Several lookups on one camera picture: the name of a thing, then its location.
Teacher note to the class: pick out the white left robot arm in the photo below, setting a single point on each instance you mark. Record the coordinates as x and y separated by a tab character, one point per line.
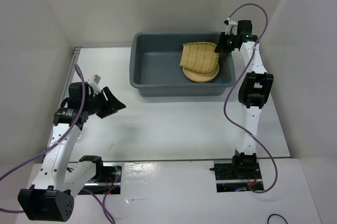
51	195

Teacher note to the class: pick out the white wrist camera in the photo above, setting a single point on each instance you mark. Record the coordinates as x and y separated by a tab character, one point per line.
230	25
93	82

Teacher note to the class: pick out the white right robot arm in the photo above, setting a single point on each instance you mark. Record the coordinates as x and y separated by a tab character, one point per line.
253	93

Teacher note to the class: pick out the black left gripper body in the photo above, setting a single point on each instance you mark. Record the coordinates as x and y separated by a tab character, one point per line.
98	104

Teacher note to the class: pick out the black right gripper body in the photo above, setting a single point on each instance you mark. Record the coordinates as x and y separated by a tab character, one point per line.
230	42

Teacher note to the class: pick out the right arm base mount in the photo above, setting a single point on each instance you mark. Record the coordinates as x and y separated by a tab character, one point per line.
231	179

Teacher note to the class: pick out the woven bamboo tray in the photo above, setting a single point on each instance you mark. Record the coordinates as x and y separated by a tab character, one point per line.
200	57

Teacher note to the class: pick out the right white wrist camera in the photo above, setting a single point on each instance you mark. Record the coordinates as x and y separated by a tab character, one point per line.
230	25

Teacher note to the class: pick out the aluminium table edge rail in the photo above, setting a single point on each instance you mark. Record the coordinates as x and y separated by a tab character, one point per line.
70	73

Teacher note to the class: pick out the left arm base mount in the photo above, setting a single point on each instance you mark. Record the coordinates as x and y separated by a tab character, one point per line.
109	182

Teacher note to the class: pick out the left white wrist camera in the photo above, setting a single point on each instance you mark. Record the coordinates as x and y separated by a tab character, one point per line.
93	82

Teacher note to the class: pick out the yellow plate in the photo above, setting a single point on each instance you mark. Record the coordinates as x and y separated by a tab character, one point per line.
201	77

